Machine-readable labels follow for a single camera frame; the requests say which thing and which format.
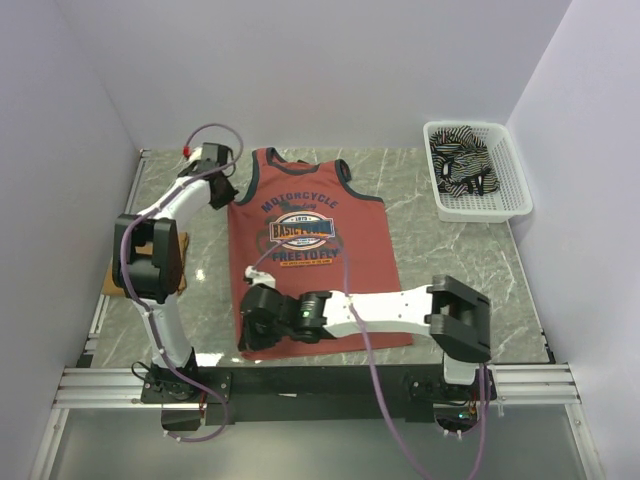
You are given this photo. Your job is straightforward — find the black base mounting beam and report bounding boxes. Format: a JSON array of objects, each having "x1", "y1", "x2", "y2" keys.
[{"x1": 140, "y1": 364, "x2": 481, "y2": 431}]

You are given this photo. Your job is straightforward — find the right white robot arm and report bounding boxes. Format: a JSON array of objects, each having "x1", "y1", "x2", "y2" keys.
[{"x1": 238, "y1": 266, "x2": 491, "y2": 399}]

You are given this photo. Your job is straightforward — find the striped multicolour tank top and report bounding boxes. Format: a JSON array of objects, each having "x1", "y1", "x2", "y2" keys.
[{"x1": 429, "y1": 125, "x2": 500, "y2": 198}]

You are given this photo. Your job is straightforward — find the white plastic laundry basket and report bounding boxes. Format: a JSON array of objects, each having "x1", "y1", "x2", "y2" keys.
[{"x1": 423, "y1": 121, "x2": 533, "y2": 223}]

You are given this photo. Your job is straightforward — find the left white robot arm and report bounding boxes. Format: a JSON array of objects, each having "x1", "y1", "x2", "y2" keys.
[{"x1": 112, "y1": 142, "x2": 237, "y2": 402}]

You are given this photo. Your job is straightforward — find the rust red tank top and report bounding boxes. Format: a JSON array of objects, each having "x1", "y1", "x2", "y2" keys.
[{"x1": 226, "y1": 145, "x2": 415, "y2": 362}]

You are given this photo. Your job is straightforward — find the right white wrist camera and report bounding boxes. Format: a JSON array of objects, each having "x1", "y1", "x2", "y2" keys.
[{"x1": 243, "y1": 265, "x2": 276, "y2": 288}]

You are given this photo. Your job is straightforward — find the tan ribbed tank top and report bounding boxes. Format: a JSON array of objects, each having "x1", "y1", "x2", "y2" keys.
[{"x1": 101, "y1": 232, "x2": 189, "y2": 297}]

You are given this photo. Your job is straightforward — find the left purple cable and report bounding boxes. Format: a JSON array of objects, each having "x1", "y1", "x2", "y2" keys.
[{"x1": 118, "y1": 122, "x2": 244, "y2": 445}]

